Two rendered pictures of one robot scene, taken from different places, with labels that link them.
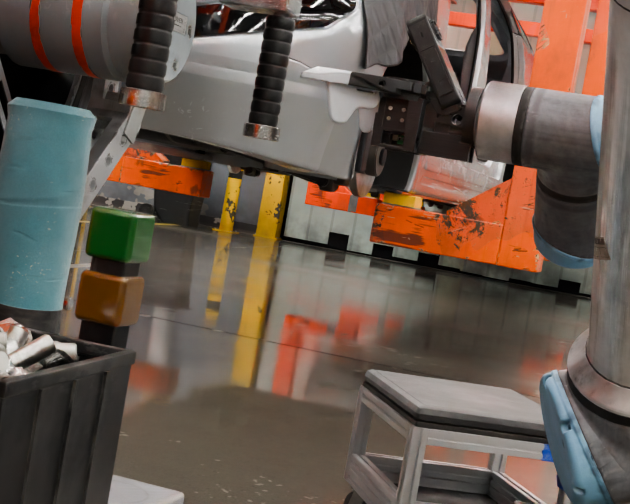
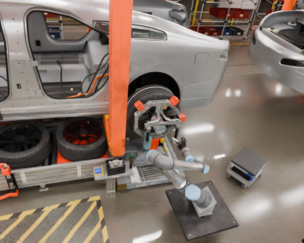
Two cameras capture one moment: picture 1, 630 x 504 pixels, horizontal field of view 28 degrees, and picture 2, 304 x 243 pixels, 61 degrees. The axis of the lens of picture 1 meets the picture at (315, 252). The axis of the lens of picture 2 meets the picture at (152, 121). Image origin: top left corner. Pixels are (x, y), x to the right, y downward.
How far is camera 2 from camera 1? 2.51 m
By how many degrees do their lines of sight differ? 59
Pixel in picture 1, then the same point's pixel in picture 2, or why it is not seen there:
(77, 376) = (116, 168)
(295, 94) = (300, 79)
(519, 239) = not seen: outside the picture
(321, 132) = not seen: outside the picture
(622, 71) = not seen: hidden behind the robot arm
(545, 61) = not seen: outside the picture
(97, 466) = (122, 171)
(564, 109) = (185, 155)
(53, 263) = (146, 146)
